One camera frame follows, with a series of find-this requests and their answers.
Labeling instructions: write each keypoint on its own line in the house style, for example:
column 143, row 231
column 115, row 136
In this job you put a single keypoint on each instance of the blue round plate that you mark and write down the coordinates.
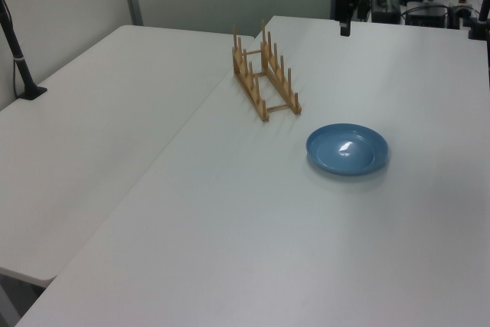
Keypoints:
column 347, row 149

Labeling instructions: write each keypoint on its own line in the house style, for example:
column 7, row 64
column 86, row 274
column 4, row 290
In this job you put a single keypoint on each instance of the wooden plate rack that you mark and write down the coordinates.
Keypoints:
column 264, row 74

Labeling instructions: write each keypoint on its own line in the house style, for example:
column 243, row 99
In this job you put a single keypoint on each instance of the dark device with green light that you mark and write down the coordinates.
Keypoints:
column 386, row 7

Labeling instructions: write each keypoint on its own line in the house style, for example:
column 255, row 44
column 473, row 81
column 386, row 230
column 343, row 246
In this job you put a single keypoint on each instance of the black electronics box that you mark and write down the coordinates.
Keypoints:
column 425, row 15

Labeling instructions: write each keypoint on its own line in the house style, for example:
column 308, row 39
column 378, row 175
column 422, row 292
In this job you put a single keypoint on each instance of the black clamp-mounted pole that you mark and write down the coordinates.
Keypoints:
column 481, row 17

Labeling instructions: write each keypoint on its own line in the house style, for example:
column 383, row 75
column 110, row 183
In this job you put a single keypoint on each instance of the black camera stand pole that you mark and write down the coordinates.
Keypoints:
column 17, row 59

